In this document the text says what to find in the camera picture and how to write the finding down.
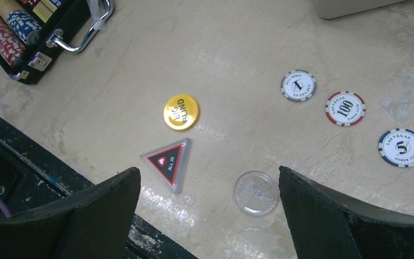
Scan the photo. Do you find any translucent brown tool box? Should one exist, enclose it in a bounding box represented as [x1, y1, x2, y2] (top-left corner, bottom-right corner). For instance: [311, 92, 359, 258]
[311, 0, 404, 19]

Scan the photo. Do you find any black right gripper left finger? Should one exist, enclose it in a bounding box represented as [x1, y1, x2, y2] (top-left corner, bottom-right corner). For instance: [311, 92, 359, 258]
[0, 167, 141, 258]

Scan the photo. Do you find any blue poker chip 5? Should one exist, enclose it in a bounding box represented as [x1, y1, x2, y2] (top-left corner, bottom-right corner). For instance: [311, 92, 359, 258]
[378, 128, 414, 168]

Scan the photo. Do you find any silver case handle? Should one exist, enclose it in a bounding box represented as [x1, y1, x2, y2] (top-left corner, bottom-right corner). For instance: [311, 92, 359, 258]
[45, 1, 114, 53]

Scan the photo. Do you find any black poker set case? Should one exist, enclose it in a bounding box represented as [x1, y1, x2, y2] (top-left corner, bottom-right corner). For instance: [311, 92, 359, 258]
[0, 0, 92, 85]

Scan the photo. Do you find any yellow big blind button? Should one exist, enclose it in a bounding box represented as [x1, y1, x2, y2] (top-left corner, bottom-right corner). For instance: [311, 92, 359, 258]
[163, 94, 200, 131]

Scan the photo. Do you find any triangular all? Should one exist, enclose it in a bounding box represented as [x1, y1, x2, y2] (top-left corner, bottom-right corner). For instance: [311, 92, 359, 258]
[140, 138, 191, 194]

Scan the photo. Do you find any blue playing card deck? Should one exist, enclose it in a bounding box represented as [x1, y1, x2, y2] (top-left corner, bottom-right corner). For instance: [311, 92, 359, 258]
[32, 0, 64, 23]

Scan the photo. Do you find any yellow blue chip row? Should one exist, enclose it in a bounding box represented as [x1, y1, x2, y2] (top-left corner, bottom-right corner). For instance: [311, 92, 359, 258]
[0, 0, 42, 45]

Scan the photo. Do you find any red white chip row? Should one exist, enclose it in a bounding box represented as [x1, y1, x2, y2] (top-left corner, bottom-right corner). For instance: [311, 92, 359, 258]
[0, 17, 26, 67]

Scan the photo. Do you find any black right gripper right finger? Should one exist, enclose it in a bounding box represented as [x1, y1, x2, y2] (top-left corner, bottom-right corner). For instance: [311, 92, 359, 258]
[279, 166, 414, 258]

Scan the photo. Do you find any clear dealer button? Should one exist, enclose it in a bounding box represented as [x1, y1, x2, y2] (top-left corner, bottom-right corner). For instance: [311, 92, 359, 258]
[233, 171, 279, 216]

